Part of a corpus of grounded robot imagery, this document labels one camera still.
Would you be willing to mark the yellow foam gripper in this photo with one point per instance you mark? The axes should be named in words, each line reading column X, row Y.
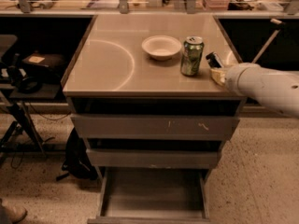
column 233, row 77

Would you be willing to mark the dark rxbar blueberry bar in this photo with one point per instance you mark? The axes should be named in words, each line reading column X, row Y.
column 214, row 60

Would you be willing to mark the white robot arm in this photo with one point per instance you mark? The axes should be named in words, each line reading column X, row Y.
column 273, row 89

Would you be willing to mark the grey drawer cabinet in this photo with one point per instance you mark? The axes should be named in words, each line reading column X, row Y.
column 113, row 75

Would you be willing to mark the grey top drawer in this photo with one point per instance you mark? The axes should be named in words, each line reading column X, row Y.
column 211, row 128

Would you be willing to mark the grey middle drawer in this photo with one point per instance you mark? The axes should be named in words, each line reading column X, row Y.
column 153, row 159

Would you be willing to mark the grey open bottom drawer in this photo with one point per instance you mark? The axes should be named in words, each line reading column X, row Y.
column 152, row 196

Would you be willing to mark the green soda can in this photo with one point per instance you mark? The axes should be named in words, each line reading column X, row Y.
column 192, row 55

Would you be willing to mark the white stick with tip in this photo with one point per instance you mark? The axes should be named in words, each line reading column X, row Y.
column 279, row 25

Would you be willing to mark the white paper bowl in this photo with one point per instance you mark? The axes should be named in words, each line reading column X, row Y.
column 161, row 47

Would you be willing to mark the black backpack on floor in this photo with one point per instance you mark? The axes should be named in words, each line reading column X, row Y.
column 76, row 161

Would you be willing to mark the black box with label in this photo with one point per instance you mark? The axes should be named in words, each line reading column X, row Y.
column 53, row 63

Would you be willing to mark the black headphones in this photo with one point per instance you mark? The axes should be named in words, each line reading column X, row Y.
column 24, row 84

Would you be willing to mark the black desk stand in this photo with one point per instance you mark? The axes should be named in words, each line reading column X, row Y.
column 21, row 117

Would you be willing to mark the tan shoe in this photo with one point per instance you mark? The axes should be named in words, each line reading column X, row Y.
column 11, row 213

